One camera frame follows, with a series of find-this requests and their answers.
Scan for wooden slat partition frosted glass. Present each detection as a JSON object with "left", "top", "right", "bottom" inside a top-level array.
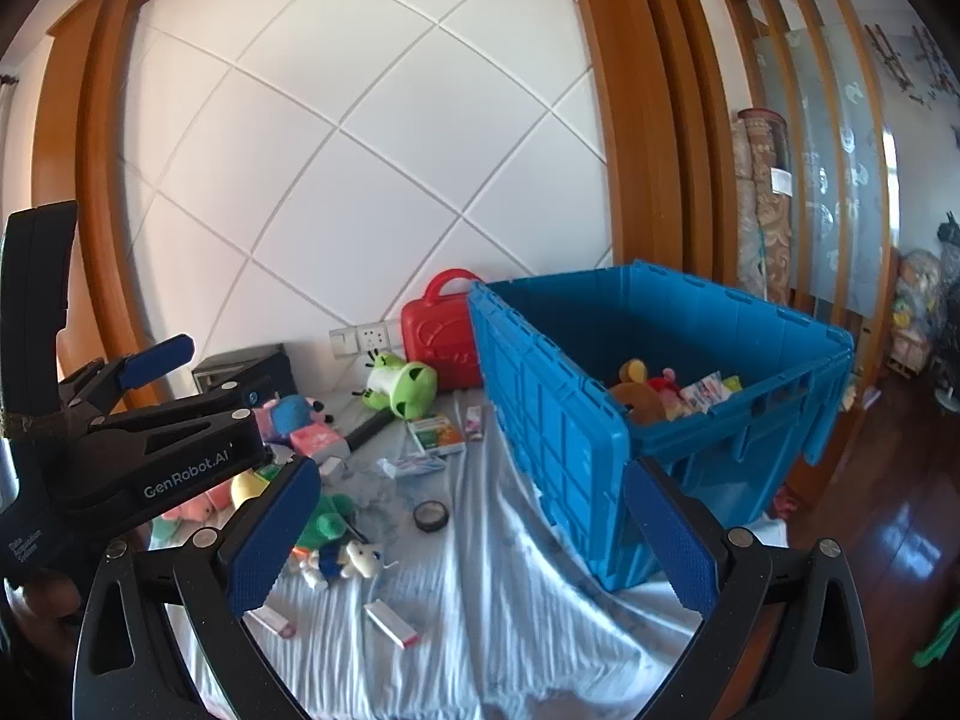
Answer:
[{"left": 712, "top": 0, "right": 905, "bottom": 338}]

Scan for pink plush toy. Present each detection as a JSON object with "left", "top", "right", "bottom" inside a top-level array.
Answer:
[{"left": 161, "top": 480, "right": 232, "bottom": 526}]

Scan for small white dog toy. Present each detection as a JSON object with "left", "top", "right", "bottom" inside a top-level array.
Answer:
[{"left": 319, "top": 540, "right": 391, "bottom": 582}]

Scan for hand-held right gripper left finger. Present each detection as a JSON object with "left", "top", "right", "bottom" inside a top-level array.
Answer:
[{"left": 73, "top": 456, "right": 322, "bottom": 720}]

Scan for person's left hand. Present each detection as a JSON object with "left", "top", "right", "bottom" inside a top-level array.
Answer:
[{"left": 0, "top": 570, "right": 83, "bottom": 655}]

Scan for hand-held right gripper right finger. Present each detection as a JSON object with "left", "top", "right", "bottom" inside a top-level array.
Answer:
[{"left": 624, "top": 457, "right": 877, "bottom": 720}]

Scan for dark wall ornaments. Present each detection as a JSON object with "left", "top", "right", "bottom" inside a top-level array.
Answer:
[{"left": 862, "top": 19, "right": 960, "bottom": 110}]

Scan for red plush toy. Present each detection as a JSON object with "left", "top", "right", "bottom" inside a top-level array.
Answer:
[{"left": 649, "top": 367, "right": 687, "bottom": 421}]

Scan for brown bear plush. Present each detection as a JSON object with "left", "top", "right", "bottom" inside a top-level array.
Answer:
[{"left": 611, "top": 360, "right": 668, "bottom": 425}]

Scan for green plastic object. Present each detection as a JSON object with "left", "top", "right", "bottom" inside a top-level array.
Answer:
[{"left": 911, "top": 606, "right": 960, "bottom": 670}]

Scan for pink pig plush blue shirt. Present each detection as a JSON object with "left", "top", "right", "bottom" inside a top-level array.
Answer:
[{"left": 251, "top": 394, "right": 336, "bottom": 440}]

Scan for small white red box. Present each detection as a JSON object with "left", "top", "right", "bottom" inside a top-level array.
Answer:
[
  {"left": 365, "top": 600, "right": 421, "bottom": 646},
  {"left": 247, "top": 606, "right": 298, "bottom": 638}
]

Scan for blue plastic storage crate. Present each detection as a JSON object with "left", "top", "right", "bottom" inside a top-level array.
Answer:
[{"left": 466, "top": 261, "right": 856, "bottom": 592}]

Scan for wooden wall frame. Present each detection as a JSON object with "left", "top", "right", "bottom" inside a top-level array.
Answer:
[{"left": 34, "top": 0, "right": 740, "bottom": 421}]

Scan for rolled patterned carpet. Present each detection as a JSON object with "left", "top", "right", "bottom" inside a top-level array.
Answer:
[{"left": 733, "top": 109, "right": 793, "bottom": 308}]

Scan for yellow green duck plush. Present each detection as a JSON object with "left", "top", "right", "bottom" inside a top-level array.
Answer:
[{"left": 231, "top": 469, "right": 361, "bottom": 550}]

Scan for green frog plush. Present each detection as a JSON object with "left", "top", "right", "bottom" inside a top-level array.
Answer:
[{"left": 352, "top": 351, "right": 440, "bottom": 421}]

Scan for pile of plastic bags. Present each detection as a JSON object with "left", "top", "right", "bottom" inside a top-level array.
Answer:
[{"left": 892, "top": 247, "right": 947, "bottom": 377}]

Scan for red toy suitcase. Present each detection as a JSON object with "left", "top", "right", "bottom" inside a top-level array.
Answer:
[{"left": 401, "top": 268, "right": 485, "bottom": 391}]

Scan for black handle tool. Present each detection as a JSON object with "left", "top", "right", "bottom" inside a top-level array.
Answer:
[{"left": 341, "top": 409, "right": 398, "bottom": 455}]

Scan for orange green medicine box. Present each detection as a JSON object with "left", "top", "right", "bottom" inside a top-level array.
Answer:
[{"left": 409, "top": 416, "right": 467, "bottom": 458}]

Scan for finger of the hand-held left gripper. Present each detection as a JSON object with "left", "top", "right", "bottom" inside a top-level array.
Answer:
[
  {"left": 86, "top": 371, "right": 267, "bottom": 466},
  {"left": 56, "top": 334, "right": 197, "bottom": 410}
]

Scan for pink flowered tissue pack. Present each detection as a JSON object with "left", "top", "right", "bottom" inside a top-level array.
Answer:
[{"left": 289, "top": 424, "right": 346, "bottom": 458}]

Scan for white medicine boxes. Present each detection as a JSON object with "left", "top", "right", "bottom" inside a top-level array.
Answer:
[{"left": 679, "top": 371, "right": 733, "bottom": 413}]

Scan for small orange toy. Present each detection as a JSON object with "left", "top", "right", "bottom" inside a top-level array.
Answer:
[{"left": 292, "top": 547, "right": 331, "bottom": 592}]

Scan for black gift box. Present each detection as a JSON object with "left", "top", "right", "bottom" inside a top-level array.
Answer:
[{"left": 191, "top": 345, "right": 297, "bottom": 398}]

